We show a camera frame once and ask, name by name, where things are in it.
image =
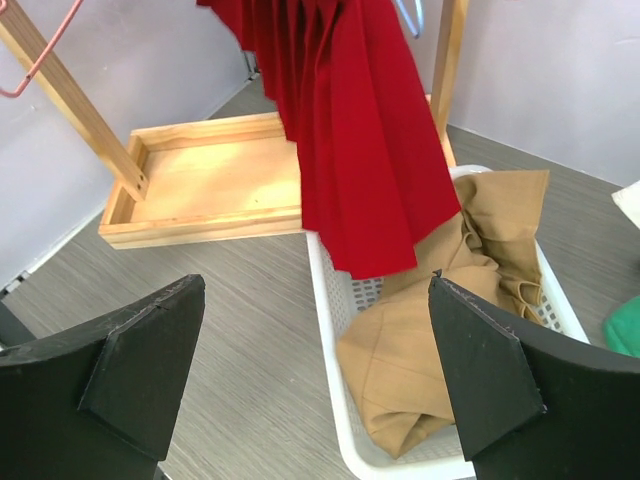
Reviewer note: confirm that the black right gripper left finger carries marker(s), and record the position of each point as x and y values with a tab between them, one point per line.
100	400

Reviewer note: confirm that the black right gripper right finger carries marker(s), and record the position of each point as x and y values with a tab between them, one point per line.
530	403

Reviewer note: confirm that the tan cloth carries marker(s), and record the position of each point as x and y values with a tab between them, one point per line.
450	325

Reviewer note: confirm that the red skirt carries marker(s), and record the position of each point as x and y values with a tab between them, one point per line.
374	181

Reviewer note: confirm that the pink wire hanger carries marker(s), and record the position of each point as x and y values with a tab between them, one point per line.
26	43

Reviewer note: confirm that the white mesh basket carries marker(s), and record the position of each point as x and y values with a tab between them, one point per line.
339	298

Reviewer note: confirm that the green garment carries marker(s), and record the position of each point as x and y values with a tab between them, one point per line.
622	329

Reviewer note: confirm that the white garment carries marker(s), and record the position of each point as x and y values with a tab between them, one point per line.
628	201

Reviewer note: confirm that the wooden clothes rack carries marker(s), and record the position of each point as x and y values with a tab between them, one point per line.
230	178

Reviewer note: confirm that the blue wire hanger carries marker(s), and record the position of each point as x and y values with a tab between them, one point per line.
413	16

